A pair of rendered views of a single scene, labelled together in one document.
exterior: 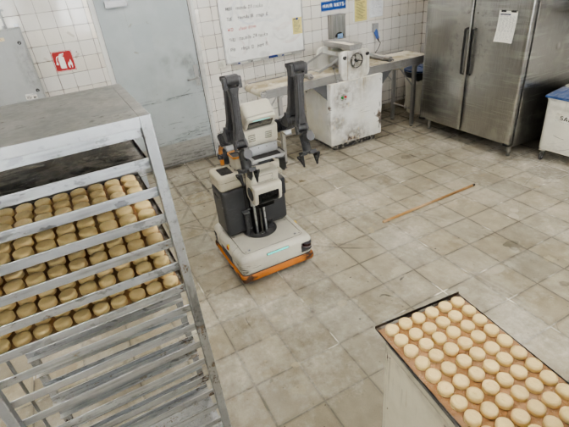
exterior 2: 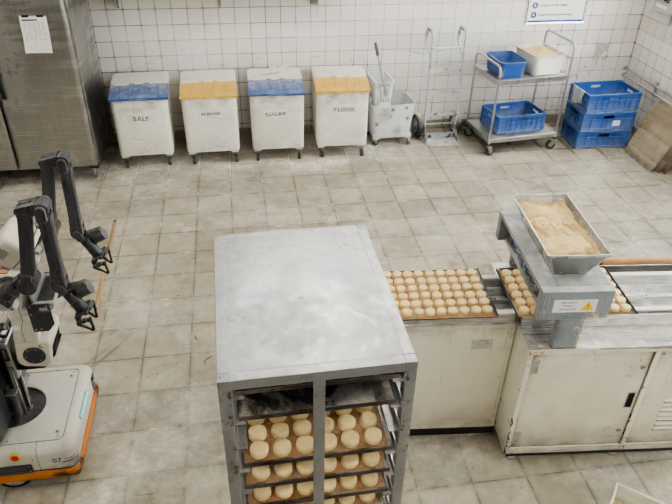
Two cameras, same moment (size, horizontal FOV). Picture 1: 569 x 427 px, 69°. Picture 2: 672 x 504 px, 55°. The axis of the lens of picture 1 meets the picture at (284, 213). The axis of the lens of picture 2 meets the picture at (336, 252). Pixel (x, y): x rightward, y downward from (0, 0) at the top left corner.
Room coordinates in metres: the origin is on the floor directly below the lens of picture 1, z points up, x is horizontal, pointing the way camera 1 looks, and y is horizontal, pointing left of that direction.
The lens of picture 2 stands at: (0.70, 2.05, 2.90)
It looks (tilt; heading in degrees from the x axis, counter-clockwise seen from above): 34 degrees down; 285
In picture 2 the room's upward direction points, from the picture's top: 1 degrees clockwise
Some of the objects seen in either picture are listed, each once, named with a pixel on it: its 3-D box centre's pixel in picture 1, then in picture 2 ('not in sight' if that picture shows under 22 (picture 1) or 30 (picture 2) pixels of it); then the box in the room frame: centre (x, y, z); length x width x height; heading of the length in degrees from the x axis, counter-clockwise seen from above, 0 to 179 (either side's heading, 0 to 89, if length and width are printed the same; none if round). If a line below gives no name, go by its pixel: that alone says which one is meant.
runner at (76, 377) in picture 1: (110, 359); not in sight; (0.98, 0.62, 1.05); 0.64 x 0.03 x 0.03; 115
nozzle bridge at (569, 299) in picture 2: not in sight; (545, 274); (0.37, -0.77, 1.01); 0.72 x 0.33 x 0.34; 109
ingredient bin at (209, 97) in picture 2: not in sight; (211, 117); (3.53, -3.50, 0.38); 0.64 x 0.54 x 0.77; 115
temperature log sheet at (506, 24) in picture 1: (505, 26); (35, 34); (4.50, -2.44, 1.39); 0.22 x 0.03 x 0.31; 25
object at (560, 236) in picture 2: not in sight; (556, 230); (0.37, -0.77, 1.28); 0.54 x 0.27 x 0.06; 109
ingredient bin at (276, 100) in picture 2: not in sight; (276, 114); (2.94, -3.77, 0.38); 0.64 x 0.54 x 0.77; 114
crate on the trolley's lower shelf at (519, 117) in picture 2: not in sight; (512, 117); (0.62, -4.71, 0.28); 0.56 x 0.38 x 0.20; 33
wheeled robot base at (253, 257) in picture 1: (261, 240); (23, 422); (2.93, 0.22, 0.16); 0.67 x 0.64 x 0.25; 25
